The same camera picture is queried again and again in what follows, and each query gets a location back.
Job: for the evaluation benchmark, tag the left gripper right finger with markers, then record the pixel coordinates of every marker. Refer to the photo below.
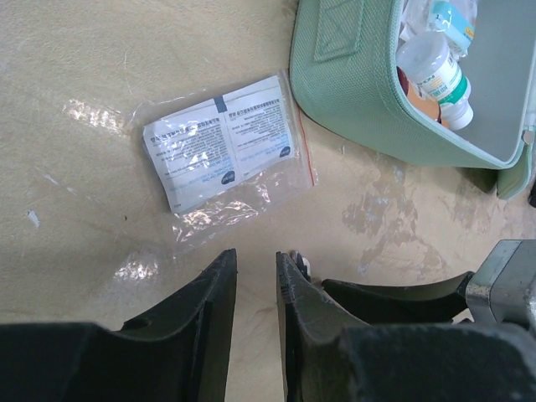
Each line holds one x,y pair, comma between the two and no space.
328,354

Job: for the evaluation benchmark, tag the teal cotton swab bag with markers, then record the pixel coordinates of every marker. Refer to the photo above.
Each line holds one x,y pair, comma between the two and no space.
456,21

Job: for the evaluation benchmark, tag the small clear plaster bag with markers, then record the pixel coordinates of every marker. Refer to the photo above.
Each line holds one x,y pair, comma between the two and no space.
221,156

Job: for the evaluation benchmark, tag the clear bottle green label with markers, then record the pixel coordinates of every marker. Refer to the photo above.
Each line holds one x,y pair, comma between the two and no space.
427,61

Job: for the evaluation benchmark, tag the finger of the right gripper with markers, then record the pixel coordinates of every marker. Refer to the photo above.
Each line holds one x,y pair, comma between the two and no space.
437,302

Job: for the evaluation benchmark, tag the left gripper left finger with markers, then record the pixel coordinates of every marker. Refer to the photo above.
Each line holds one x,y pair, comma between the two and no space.
177,350

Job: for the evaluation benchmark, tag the black handled scissors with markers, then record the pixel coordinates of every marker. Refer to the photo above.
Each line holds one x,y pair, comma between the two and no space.
301,263

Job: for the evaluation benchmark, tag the mint green medicine case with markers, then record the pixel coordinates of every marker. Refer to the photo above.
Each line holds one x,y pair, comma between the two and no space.
343,75

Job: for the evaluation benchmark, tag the brown medicine bottle orange cap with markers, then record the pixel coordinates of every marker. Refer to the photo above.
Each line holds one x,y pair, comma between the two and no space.
420,100

